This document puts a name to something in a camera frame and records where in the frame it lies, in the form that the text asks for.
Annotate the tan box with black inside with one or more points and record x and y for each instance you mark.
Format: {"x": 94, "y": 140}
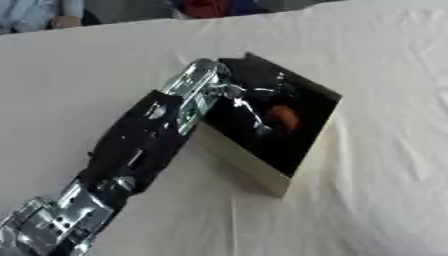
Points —
{"x": 309, "y": 133}

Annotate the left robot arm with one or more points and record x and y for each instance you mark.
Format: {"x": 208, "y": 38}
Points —
{"x": 125, "y": 146}

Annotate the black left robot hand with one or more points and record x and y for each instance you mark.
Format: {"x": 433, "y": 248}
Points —
{"x": 259, "y": 95}

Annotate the brown round object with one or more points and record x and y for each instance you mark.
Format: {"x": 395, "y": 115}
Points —
{"x": 284, "y": 118}

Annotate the person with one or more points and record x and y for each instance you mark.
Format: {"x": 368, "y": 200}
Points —
{"x": 41, "y": 15}
{"x": 213, "y": 7}

